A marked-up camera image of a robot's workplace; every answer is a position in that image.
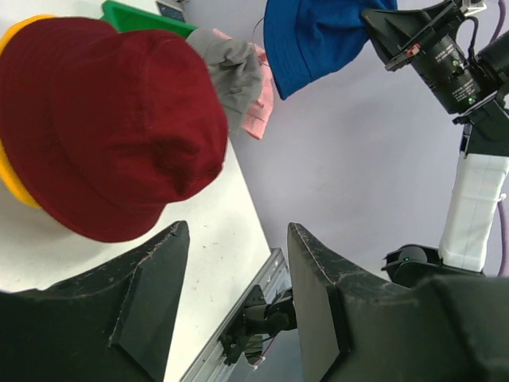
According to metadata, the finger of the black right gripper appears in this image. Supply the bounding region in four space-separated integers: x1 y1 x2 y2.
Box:
361 1 461 72

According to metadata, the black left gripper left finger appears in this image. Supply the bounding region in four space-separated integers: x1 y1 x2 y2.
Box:
40 221 190 381

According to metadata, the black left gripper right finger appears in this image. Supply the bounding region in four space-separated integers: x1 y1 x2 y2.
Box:
287 223 398 381

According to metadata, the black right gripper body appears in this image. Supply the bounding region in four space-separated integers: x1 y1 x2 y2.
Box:
409 15 482 114

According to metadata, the blue bucket hat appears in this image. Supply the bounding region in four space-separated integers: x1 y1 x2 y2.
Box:
263 0 398 100

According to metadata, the grey bucket hat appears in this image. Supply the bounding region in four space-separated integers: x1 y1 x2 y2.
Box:
186 28 262 133

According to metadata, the yellow bucket hat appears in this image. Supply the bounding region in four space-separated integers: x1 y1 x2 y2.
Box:
1 14 56 209

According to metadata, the dark red bucket hat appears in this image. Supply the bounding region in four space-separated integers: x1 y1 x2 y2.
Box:
1 17 228 243

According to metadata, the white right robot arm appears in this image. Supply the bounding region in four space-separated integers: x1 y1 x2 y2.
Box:
362 1 508 287

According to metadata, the pink bucket hat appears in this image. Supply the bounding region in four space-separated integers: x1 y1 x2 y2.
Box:
211 45 274 140

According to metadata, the green plastic tray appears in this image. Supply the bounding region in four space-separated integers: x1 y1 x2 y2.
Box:
101 1 197 38

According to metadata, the aluminium front rail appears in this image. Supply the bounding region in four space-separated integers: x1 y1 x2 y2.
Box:
181 248 297 382

